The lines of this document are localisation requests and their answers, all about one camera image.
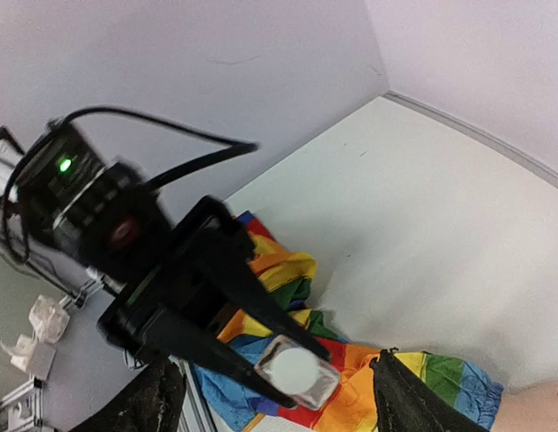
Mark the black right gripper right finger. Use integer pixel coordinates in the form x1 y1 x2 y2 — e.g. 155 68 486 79
370 350 484 432

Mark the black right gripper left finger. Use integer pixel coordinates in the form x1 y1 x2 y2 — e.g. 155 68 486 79
72 360 186 432

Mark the rainbow striped jacket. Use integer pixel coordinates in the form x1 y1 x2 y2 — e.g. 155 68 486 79
195 211 503 431

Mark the black left camera cable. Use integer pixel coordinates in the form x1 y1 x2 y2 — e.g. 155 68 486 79
0 105 262 266

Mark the white nail polish cap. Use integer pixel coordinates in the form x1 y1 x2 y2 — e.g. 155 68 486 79
268 347 320 395

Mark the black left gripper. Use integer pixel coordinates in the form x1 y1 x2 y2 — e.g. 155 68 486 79
49 161 330 409

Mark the clear nail polish bottle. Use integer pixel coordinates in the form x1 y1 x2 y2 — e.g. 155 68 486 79
255 336 341 411

